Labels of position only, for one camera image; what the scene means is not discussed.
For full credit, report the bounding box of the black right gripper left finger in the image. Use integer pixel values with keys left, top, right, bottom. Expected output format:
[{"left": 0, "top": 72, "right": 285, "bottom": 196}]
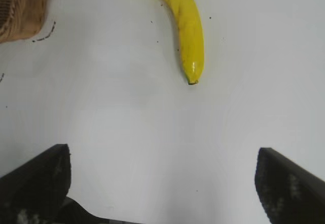
[{"left": 0, "top": 143, "right": 72, "bottom": 224}]

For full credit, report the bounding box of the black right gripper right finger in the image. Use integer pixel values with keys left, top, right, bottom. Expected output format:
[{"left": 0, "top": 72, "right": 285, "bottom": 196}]
[{"left": 254, "top": 147, "right": 325, "bottom": 224}]

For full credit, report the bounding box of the brown woven wicker basket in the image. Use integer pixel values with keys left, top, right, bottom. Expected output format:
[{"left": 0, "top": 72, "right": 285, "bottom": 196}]
[{"left": 0, "top": 0, "right": 50, "bottom": 44}]

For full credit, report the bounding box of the yellow banana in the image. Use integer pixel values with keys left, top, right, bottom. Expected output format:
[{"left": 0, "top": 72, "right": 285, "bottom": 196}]
[{"left": 119, "top": 0, "right": 205, "bottom": 85}]

